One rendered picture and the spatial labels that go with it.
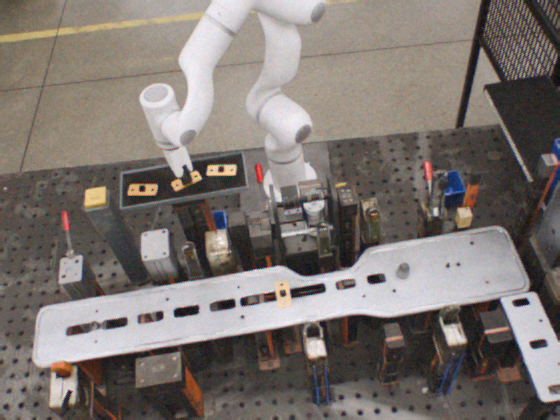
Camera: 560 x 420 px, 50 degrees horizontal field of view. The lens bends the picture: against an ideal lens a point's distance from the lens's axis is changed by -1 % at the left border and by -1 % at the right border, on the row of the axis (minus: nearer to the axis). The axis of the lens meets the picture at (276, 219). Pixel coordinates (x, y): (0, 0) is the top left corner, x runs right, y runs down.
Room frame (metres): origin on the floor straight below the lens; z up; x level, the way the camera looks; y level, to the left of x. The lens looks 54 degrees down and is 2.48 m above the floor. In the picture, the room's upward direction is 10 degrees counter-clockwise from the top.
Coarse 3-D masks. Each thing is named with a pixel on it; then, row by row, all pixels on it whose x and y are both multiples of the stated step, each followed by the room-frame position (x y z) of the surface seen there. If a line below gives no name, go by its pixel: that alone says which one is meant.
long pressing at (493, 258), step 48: (432, 240) 0.89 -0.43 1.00; (480, 240) 0.87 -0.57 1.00; (192, 288) 0.87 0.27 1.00; (240, 288) 0.84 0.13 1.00; (384, 288) 0.77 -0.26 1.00; (432, 288) 0.74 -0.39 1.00; (480, 288) 0.72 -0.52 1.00; (528, 288) 0.70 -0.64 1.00; (48, 336) 0.79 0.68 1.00; (96, 336) 0.77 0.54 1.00; (144, 336) 0.74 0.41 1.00; (192, 336) 0.72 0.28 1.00
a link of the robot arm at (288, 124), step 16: (272, 96) 1.34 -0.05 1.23; (272, 112) 1.29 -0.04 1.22; (288, 112) 1.27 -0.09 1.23; (304, 112) 1.27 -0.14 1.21; (272, 128) 1.26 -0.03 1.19; (288, 128) 1.23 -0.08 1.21; (304, 128) 1.23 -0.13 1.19; (272, 144) 1.30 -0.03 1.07; (288, 144) 1.21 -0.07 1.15; (272, 160) 1.30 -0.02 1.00; (288, 160) 1.28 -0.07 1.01
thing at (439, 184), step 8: (432, 176) 0.97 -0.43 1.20; (440, 176) 0.96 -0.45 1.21; (432, 184) 0.96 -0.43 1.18; (440, 184) 0.93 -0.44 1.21; (448, 184) 0.93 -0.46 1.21; (432, 192) 0.95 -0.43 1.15; (440, 192) 0.96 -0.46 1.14; (432, 200) 0.94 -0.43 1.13; (440, 200) 0.95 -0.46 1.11; (432, 208) 0.94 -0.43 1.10; (440, 208) 0.94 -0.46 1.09; (432, 216) 0.93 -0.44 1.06; (440, 216) 0.93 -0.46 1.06
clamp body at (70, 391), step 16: (80, 368) 0.66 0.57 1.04; (64, 384) 0.62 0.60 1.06; (80, 384) 0.62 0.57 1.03; (64, 400) 0.58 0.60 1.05; (80, 400) 0.58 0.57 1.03; (96, 400) 0.63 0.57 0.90; (64, 416) 0.56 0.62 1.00; (80, 416) 0.56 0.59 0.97; (96, 416) 0.60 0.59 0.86; (112, 416) 0.62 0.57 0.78
